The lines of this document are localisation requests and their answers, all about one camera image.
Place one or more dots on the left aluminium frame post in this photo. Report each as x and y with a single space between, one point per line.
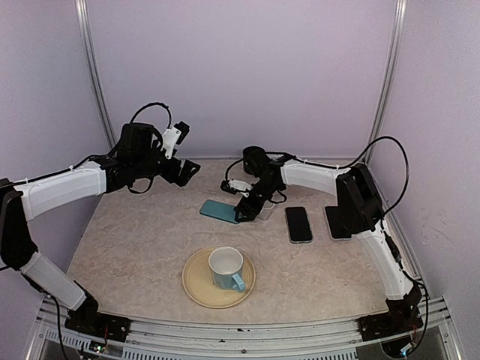
82 14

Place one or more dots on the front aluminium rail base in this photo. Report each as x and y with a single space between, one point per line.
167 339

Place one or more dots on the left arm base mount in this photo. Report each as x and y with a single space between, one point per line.
89 321

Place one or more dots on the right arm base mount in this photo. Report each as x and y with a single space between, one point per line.
401 316

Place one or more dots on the right aluminium frame post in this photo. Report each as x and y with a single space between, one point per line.
389 73

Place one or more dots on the black smartphone with teal edge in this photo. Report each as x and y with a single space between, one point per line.
335 223

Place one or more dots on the dark green cup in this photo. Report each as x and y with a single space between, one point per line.
253 159

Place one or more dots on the teal smartphone face down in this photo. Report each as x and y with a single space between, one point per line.
219 210

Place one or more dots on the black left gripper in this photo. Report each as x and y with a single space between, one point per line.
184 175

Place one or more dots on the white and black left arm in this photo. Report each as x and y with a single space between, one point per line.
142 153

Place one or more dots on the beige round plate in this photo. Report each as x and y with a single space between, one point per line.
198 283

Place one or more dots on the lilac phone case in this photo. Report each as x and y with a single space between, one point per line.
339 239

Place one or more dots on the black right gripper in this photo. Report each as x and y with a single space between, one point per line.
250 216

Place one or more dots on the blue mug with white inside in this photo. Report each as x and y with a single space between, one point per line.
226 265

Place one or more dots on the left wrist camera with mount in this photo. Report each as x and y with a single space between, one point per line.
174 136

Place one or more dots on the aluminium frame post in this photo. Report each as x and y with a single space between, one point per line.
82 14
389 73

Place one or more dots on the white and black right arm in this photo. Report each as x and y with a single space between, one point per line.
358 212

